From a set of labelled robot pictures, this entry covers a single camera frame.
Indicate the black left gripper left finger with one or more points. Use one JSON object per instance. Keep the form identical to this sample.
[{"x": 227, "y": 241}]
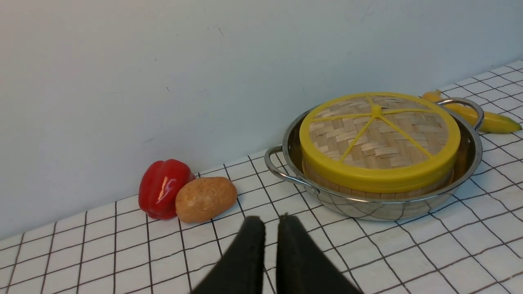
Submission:
[{"x": 241, "y": 268}]

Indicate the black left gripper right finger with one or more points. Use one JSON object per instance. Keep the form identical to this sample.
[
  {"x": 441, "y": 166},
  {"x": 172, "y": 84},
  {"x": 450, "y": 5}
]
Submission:
[{"x": 301, "y": 267}]

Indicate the bamboo steamer basket yellow rim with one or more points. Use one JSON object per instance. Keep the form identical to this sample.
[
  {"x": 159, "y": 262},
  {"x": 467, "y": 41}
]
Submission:
[{"x": 442, "y": 181}]

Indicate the woven bamboo steamer lid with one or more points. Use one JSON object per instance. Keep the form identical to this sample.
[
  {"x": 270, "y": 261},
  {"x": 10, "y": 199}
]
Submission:
[{"x": 380, "y": 142}]

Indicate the brown potato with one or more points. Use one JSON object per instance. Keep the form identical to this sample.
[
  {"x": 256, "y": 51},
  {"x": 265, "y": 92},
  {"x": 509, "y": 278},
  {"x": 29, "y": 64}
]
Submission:
[{"x": 204, "y": 198}]

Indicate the red bell pepper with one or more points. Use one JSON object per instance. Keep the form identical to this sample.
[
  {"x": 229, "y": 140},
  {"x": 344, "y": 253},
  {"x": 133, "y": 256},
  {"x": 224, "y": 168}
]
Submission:
[{"x": 159, "y": 187}]

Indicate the white checkered tablecloth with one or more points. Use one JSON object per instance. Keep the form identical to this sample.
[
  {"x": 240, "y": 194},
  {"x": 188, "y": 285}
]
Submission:
[{"x": 470, "y": 245}]

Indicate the yellow banana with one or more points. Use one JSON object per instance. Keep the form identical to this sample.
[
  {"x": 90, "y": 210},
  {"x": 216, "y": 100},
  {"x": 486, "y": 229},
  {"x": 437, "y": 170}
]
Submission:
[{"x": 492, "y": 123}]

